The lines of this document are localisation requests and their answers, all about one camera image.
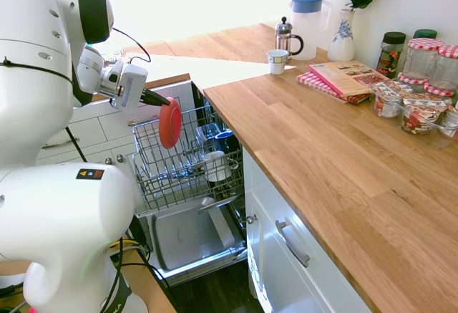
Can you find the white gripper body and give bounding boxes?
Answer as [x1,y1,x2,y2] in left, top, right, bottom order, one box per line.
[109,63,150,116]

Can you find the orange-red round plate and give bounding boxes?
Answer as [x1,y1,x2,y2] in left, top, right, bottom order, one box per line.
[158,97,183,150]

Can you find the stainless dishwasher door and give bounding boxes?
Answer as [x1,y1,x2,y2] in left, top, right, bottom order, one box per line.
[135,193,250,288]

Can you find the white drawer unit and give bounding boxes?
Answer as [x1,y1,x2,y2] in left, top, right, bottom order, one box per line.
[34,73,197,171]

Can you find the clear drinking glass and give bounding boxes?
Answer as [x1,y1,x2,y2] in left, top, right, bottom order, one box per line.
[195,123,220,160]

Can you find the dark blue mug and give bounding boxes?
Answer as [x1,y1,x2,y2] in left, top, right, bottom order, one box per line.
[214,130,234,153]

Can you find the white mug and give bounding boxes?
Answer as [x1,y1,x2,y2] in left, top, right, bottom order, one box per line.
[203,150,233,183]

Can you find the small white cup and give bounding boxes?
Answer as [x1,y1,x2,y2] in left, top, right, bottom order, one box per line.
[266,49,290,75]

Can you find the glass French press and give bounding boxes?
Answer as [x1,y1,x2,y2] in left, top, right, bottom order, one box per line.
[274,16,305,57]

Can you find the clear pitcher blue lid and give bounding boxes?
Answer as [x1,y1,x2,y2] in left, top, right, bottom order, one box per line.
[288,0,333,62]

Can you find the pink cookbook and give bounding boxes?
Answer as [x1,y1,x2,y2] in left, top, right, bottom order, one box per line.
[306,59,390,98]

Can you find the white vase blue flowers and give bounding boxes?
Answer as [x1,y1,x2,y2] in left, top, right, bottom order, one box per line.
[327,8,356,62]

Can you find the white base cabinet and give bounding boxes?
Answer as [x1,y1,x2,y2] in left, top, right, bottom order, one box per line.
[241,143,374,313]

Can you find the plastic dessert cup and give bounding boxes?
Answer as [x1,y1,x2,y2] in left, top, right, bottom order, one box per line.
[437,105,458,139]
[369,80,406,119]
[400,94,449,136]

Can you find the dark jar green lid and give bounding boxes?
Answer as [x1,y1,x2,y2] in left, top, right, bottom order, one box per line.
[376,32,407,80]

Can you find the glass jar red checked lid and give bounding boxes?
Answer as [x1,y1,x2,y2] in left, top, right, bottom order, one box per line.
[397,72,425,87]
[430,44,458,94]
[401,37,444,83]
[422,81,457,98]

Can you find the jar with green lid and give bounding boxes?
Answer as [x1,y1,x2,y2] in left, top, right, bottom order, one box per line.
[412,29,439,42]

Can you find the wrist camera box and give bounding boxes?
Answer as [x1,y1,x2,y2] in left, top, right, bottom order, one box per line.
[105,59,125,94]

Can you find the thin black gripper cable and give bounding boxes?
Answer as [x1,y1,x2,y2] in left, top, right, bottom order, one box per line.
[112,26,152,64]

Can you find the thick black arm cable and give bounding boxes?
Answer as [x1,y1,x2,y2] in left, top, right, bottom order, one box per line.
[64,125,89,164]

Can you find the metal wire dishwasher rack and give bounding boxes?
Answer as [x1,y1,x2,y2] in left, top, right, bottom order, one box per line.
[131,106,245,214]

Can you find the silver drawer handle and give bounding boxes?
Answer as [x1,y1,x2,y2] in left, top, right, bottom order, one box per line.
[42,136,82,150]

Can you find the black base cables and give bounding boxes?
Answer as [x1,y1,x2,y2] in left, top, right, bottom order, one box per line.
[105,236,174,313]

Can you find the grey bar cabinet handle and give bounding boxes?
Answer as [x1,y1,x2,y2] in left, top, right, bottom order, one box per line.
[275,218,311,269]

